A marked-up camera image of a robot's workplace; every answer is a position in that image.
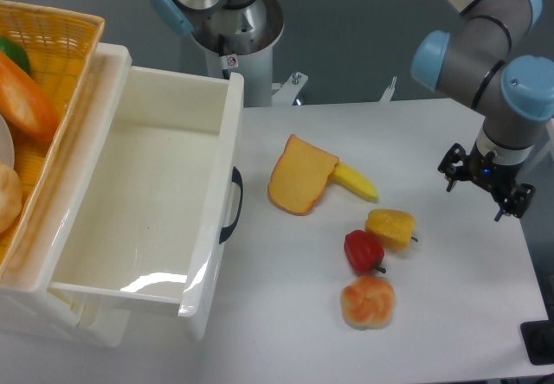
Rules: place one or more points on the green pepper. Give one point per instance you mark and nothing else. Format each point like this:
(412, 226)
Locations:
(16, 53)

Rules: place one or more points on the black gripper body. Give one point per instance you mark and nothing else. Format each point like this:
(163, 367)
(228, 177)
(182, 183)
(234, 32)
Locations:
(497, 179)

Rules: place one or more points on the round beige bun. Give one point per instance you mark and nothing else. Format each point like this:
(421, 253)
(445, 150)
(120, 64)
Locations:
(11, 196)

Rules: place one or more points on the dark blue drawer handle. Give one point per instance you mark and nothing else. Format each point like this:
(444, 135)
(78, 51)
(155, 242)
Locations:
(235, 206)

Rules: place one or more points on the red bell pepper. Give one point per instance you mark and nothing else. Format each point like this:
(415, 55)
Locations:
(363, 252)

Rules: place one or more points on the yellow wicker basket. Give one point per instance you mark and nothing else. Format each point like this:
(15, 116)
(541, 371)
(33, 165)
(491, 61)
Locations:
(60, 44)

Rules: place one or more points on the yellow bell pepper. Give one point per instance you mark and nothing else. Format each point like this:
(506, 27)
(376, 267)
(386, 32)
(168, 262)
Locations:
(393, 228)

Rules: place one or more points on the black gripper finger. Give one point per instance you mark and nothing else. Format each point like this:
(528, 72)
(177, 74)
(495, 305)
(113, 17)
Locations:
(513, 199)
(453, 166)

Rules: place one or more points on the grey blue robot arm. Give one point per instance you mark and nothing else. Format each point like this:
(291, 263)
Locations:
(514, 95)

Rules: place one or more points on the knotted bread roll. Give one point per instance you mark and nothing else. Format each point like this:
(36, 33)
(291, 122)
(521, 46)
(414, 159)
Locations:
(368, 302)

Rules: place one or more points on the white drawer cabinet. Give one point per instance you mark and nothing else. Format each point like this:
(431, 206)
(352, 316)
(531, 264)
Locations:
(43, 278)

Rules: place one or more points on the orange bread slice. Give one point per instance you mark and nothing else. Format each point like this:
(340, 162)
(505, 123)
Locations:
(300, 176)

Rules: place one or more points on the white plate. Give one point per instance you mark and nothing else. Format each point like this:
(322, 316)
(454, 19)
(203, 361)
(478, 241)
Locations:
(7, 152)

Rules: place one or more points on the yellow banana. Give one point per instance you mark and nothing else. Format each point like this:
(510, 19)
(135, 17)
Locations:
(354, 181)

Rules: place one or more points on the black device at table edge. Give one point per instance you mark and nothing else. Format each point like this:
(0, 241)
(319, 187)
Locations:
(538, 340)

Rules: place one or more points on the orange baguette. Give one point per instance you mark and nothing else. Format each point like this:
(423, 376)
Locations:
(25, 104)

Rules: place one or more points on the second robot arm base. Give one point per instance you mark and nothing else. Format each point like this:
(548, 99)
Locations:
(225, 27)

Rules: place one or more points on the white open drawer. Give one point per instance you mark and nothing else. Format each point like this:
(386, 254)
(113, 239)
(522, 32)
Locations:
(160, 193)

